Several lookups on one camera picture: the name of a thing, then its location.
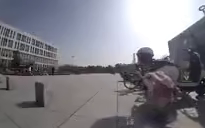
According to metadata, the distant row of trees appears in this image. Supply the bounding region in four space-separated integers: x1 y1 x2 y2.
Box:
56 64 119 75

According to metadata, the grey concrete slab pavement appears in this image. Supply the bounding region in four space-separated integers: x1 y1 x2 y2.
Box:
0 73 205 128

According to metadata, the person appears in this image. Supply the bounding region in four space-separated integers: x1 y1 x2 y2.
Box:
129 46 184 128

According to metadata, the concrete bollard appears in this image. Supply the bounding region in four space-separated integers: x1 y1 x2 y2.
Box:
34 81 46 108
5 76 11 91

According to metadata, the white glass-fronted building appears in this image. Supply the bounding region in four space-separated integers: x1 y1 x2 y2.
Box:
0 17 60 72

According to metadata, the row of parked scooters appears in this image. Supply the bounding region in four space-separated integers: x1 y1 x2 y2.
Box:
115 48 205 128

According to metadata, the dark building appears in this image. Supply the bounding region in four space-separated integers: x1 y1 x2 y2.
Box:
167 9 205 73

